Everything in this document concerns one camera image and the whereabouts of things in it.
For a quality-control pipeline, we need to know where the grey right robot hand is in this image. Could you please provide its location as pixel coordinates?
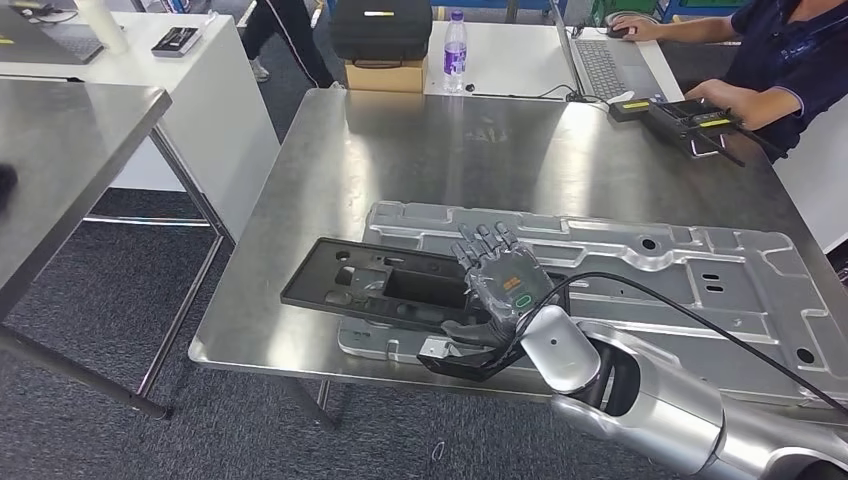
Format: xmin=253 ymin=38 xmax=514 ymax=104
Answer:
xmin=442 ymin=221 xmax=558 ymax=349

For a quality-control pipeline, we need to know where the black plastic frame part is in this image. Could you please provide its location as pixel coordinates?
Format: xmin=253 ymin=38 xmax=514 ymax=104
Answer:
xmin=280 ymin=237 xmax=571 ymax=333

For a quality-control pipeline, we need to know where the stainless steel workbench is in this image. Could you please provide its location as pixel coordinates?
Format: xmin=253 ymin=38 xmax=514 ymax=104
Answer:
xmin=188 ymin=87 xmax=848 ymax=429

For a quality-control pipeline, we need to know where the stamped silver metal panel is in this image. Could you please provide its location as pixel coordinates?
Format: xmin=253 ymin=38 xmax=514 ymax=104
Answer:
xmin=337 ymin=200 xmax=848 ymax=409

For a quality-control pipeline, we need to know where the white desk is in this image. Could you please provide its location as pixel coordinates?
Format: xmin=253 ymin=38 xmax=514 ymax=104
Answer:
xmin=771 ymin=92 xmax=848 ymax=253
xmin=423 ymin=16 xmax=685 ymax=104
xmin=0 ymin=11 xmax=282 ymax=243

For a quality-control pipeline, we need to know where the black controller with antennas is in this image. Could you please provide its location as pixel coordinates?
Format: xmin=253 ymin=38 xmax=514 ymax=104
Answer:
xmin=608 ymin=95 xmax=790 ymax=168

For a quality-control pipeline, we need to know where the clear bottle purple label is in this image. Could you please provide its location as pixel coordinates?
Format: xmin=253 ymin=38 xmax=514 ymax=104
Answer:
xmin=442 ymin=8 xmax=469 ymax=94

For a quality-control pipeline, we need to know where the grey laptop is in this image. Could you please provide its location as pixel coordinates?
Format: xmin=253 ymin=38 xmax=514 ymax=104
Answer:
xmin=0 ymin=6 xmax=107 ymax=66
xmin=548 ymin=0 xmax=670 ymax=102

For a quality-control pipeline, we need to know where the cardboard box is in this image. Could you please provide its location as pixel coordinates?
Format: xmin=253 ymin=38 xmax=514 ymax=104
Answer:
xmin=344 ymin=58 xmax=427 ymax=94

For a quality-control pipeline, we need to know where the black carrying case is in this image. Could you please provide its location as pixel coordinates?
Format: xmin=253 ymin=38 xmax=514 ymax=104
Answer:
xmin=329 ymin=0 xmax=434 ymax=64

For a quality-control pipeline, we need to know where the green plastic crate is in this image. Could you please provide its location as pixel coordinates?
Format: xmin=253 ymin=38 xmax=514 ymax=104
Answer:
xmin=589 ymin=0 xmax=664 ymax=26

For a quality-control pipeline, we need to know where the person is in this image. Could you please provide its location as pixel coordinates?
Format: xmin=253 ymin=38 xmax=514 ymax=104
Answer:
xmin=608 ymin=0 xmax=848 ymax=160
xmin=239 ymin=0 xmax=346 ymax=89

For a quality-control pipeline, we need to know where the small black flat box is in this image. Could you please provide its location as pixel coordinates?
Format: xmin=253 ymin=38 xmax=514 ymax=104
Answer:
xmin=150 ymin=26 xmax=202 ymax=59

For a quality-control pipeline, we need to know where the stainless steel table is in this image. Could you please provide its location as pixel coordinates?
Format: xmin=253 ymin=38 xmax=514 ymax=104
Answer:
xmin=0 ymin=78 xmax=236 ymax=421

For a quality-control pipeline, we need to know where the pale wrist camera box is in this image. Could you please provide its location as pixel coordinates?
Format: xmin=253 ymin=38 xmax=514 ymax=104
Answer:
xmin=419 ymin=336 xmax=458 ymax=359

